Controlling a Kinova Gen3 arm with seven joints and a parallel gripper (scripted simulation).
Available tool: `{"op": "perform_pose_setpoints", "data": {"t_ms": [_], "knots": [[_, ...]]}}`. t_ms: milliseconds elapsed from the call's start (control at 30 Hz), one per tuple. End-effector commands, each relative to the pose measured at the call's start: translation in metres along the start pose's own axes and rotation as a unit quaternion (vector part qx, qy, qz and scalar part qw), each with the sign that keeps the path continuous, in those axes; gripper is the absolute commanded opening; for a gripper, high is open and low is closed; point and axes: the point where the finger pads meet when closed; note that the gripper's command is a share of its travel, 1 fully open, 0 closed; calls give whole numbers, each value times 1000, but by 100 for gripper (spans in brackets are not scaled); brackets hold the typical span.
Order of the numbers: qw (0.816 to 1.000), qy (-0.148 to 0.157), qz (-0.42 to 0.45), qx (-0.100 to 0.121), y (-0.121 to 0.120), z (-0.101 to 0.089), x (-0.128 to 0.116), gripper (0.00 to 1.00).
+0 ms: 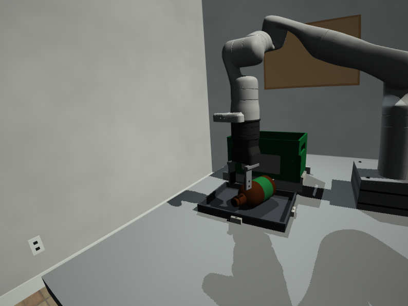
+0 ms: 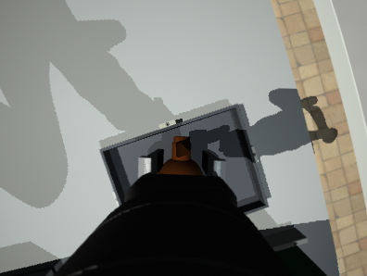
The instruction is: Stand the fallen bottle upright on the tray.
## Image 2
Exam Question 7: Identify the dark green crate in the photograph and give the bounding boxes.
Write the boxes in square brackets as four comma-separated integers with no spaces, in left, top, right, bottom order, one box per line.
[275,245,327,276]

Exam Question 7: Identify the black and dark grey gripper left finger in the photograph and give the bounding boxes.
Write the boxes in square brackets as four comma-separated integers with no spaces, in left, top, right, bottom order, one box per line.
[138,149,164,179]

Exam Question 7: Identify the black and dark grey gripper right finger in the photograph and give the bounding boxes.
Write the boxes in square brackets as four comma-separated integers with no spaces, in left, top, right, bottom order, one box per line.
[202,151,227,181]

